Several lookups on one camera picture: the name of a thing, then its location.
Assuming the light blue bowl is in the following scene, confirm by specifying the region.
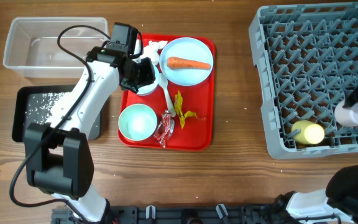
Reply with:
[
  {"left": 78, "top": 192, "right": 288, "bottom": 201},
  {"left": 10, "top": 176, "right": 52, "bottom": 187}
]
[{"left": 137, "top": 65, "right": 160, "bottom": 96}]

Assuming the pink cup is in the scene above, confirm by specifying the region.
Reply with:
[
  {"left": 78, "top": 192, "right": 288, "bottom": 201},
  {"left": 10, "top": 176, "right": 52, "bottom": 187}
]
[{"left": 334, "top": 100, "right": 358, "bottom": 127}]

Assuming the orange carrot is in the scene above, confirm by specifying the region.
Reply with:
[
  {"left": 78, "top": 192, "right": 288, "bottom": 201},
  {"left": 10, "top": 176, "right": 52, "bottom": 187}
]
[{"left": 167, "top": 57, "right": 211, "bottom": 70}]

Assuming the green bowl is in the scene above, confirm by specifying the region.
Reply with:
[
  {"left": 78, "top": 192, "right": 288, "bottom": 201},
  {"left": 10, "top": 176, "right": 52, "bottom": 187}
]
[{"left": 118, "top": 104, "right": 157, "bottom": 141}]

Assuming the yellow cup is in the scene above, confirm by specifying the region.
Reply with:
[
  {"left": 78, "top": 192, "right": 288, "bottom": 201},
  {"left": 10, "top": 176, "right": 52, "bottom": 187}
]
[{"left": 291, "top": 120, "right": 325, "bottom": 144}]

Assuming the white rice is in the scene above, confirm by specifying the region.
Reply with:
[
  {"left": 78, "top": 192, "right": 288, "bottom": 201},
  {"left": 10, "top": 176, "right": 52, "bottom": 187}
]
[{"left": 24, "top": 92, "right": 68, "bottom": 127}]

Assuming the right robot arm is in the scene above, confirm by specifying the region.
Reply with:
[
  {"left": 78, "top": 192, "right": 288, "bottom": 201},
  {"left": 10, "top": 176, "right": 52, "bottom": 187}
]
[{"left": 267, "top": 86, "right": 358, "bottom": 223}]

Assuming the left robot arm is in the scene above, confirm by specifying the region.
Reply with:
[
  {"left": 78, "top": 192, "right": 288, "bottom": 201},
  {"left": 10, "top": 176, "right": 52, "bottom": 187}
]
[{"left": 9, "top": 22, "right": 155, "bottom": 223}]

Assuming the grey dishwasher rack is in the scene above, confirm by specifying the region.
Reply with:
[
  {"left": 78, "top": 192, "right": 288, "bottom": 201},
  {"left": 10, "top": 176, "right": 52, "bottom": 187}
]
[{"left": 249, "top": 2, "right": 358, "bottom": 159}]

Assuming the black waste tray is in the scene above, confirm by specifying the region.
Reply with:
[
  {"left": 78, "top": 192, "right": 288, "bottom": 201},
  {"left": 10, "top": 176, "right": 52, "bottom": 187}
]
[{"left": 11, "top": 84, "right": 103, "bottom": 142}]

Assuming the crumpled white tissue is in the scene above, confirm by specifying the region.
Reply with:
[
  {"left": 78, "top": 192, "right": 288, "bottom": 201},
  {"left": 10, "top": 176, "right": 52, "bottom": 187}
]
[{"left": 140, "top": 40, "right": 168, "bottom": 65}]

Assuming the white plastic spoon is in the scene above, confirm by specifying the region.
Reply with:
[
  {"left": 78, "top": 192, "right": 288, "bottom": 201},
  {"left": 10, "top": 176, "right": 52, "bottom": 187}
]
[{"left": 158, "top": 73, "right": 176, "bottom": 117}]

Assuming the yellow candy wrapper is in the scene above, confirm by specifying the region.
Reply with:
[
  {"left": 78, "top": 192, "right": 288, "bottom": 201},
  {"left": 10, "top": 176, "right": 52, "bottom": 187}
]
[{"left": 173, "top": 90, "right": 206, "bottom": 121}]

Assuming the red serving tray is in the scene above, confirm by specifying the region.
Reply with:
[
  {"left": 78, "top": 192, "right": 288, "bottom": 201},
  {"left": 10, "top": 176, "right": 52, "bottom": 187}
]
[{"left": 117, "top": 33, "right": 216, "bottom": 151}]

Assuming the light blue plate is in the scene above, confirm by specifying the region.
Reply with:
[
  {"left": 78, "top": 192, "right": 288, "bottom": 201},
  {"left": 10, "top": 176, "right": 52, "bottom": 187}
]
[{"left": 159, "top": 37, "right": 214, "bottom": 86}]

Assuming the red candy wrapper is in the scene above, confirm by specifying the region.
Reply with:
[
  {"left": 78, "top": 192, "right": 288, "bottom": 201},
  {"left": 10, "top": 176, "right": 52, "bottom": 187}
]
[{"left": 154, "top": 110, "right": 175, "bottom": 148}]

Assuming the clear plastic bin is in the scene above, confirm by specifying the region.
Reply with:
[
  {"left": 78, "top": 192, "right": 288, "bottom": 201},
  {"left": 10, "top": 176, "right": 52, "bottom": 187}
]
[{"left": 3, "top": 17, "right": 109, "bottom": 78}]

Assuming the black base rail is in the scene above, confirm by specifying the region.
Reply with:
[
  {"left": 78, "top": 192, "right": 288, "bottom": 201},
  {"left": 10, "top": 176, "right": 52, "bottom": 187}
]
[{"left": 50, "top": 203, "right": 279, "bottom": 224}]

